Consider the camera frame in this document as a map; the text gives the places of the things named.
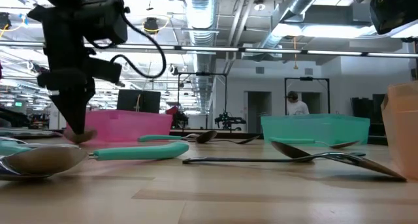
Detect black metal spoon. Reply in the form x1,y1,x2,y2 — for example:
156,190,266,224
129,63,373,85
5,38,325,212
208,135,261,145
195,129,219,144
182,151,408,182
270,140,367,163

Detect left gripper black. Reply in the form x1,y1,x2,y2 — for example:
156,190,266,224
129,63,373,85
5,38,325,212
36,43,96,135

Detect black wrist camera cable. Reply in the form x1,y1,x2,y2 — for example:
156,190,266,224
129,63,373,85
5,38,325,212
109,7,168,80

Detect person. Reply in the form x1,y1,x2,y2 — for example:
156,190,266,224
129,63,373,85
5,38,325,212
285,90,310,116

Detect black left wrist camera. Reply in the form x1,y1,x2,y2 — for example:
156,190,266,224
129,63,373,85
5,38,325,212
87,56,123,85

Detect long linear light strip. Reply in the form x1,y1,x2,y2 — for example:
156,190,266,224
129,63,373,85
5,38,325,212
0,40,418,59

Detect black background cabinets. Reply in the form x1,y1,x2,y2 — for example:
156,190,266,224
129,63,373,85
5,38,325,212
350,93,386,120

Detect orange plastic bin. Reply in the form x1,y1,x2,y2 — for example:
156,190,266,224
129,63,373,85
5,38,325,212
381,81,418,182

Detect teal plastic bin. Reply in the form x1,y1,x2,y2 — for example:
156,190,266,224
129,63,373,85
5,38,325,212
260,114,372,146

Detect black overhead camera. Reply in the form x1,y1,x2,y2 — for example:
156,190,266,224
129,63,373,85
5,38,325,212
142,16,160,35

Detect black background robot arms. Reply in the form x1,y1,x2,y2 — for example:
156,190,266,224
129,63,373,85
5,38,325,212
171,109,248,131

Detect pink plastic bin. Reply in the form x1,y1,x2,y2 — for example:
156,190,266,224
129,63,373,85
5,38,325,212
63,109,174,143

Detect hanging yellow cord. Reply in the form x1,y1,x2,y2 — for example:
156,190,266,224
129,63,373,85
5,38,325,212
293,36,300,71

